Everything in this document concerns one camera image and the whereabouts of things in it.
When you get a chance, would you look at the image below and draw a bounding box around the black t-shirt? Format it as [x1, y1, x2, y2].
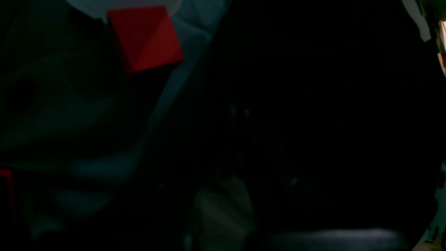
[156, 0, 445, 251]

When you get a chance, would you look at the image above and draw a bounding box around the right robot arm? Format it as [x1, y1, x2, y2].
[401, 0, 446, 75]

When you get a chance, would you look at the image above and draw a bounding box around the red cube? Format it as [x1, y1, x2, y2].
[107, 5, 185, 78]

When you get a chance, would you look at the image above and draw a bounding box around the translucent plastic cup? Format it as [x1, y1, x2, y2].
[66, 0, 183, 23]

